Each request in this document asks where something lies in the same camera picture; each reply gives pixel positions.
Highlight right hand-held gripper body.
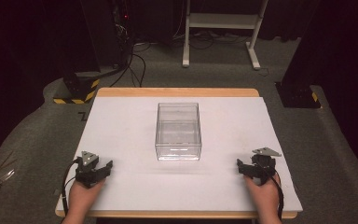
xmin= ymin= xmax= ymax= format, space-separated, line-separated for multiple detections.
xmin=249 ymin=147 xmax=282 ymax=186

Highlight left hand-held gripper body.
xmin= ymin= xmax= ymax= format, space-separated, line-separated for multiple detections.
xmin=74 ymin=150 xmax=102 ymax=189

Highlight person's left hand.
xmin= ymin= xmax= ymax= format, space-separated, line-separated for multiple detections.
xmin=67 ymin=178 xmax=105 ymax=218

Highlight person's right hand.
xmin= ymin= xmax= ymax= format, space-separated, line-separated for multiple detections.
xmin=243 ymin=173 xmax=282 ymax=219

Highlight white table mat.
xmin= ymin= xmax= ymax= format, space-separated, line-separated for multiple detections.
xmin=55 ymin=95 xmax=304 ymax=213

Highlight clear plastic box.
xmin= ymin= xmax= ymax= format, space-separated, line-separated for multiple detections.
xmin=154 ymin=102 xmax=203 ymax=161

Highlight black stand base striped edge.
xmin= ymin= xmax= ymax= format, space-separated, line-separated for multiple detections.
xmin=52 ymin=70 xmax=102 ymax=105

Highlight wooden table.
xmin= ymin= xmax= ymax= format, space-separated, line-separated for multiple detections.
xmin=54 ymin=87 xmax=299 ymax=220

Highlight black equipment rack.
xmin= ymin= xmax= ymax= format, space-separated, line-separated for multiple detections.
xmin=111 ymin=0 xmax=133 ymax=67

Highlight dark curtain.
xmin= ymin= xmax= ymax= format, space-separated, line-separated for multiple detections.
xmin=281 ymin=0 xmax=358 ymax=188
xmin=0 ymin=0 xmax=85 ymax=162

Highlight white metal stand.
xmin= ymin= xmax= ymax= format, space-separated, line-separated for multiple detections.
xmin=182 ymin=0 xmax=270 ymax=71

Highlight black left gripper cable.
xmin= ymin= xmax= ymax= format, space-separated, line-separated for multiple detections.
xmin=61 ymin=158 xmax=80 ymax=217

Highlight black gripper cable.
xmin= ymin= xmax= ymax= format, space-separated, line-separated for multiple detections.
xmin=268 ymin=173 xmax=285 ymax=222
xmin=61 ymin=158 xmax=80 ymax=217

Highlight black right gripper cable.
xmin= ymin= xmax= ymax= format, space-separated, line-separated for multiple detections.
xmin=268 ymin=173 xmax=285 ymax=222

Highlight black floor cables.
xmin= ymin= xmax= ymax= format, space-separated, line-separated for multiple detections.
xmin=109 ymin=39 xmax=152 ymax=89

